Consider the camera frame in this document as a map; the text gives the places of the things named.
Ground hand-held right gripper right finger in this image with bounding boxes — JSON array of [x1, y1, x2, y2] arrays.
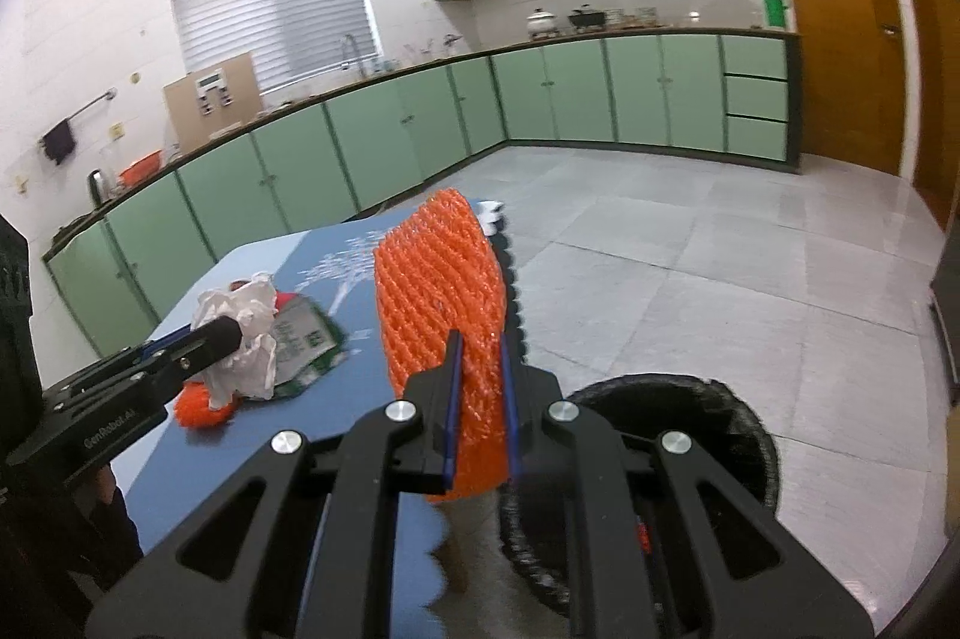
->
[[499, 335, 875, 639]]

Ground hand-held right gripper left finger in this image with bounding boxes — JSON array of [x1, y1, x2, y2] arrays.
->
[[86, 330, 466, 639]]

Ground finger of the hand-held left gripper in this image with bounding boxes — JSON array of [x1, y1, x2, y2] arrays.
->
[[131, 316, 245, 400], [139, 325, 200, 359]]

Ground white tissue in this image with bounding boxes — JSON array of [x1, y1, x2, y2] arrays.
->
[[193, 273, 280, 401]]

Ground large orange foam net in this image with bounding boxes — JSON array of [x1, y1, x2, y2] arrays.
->
[[373, 187, 505, 503]]

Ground black round bin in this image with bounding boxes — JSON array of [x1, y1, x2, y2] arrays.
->
[[495, 373, 781, 617]]

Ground person's left forearm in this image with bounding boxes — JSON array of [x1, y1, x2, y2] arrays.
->
[[0, 459, 143, 617]]

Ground small orange foam net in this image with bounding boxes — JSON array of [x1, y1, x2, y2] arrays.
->
[[174, 376, 239, 431]]

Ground blue tree print tablecloth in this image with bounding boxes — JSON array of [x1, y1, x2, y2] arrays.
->
[[97, 200, 526, 610]]

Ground green and white packet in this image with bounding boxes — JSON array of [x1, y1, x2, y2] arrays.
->
[[270, 298, 353, 400]]

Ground orange basin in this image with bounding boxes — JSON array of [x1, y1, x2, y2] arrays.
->
[[118, 153, 164, 186]]

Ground dark towel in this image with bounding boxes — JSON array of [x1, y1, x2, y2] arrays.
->
[[41, 121, 76, 164]]

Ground green base cabinets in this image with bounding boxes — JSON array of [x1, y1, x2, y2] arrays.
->
[[41, 30, 802, 340]]

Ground green drawer unit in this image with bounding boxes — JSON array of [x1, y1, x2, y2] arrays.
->
[[720, 33, 790, 156]]

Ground wooden door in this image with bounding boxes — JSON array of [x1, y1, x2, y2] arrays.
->
[[752, 0, 923, 179], [892, 0, 960, 227]]

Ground metal towel rail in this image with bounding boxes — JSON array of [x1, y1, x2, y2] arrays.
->
[[41, 91, 119, 143]]

